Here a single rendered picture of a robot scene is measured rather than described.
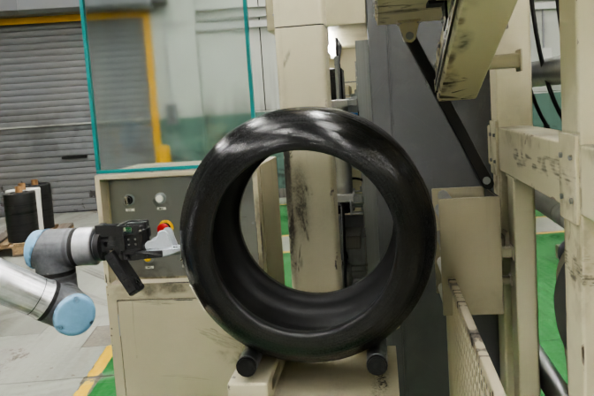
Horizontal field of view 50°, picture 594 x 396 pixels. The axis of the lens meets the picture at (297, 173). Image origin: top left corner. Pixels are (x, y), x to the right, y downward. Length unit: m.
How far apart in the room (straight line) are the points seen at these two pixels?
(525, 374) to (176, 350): 1.12
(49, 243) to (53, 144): 9.40
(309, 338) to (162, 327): 0.95
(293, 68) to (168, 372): 1.15
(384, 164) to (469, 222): 0.41
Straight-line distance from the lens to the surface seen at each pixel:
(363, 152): 1.29
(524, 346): 1.76
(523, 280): 1.71
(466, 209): 1.63
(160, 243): 1.50
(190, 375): 2.28
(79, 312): 1.48
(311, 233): 1.71
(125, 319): 2.28
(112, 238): 1.55
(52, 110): 10.90
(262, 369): 1.51
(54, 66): 10.91
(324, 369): 1.64
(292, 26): 1.69
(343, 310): 1.63
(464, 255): 1.65
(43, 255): 1.59
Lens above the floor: 1.45
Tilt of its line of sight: 6 degrees down
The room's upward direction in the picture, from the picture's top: 4 degrees counter-clockwise
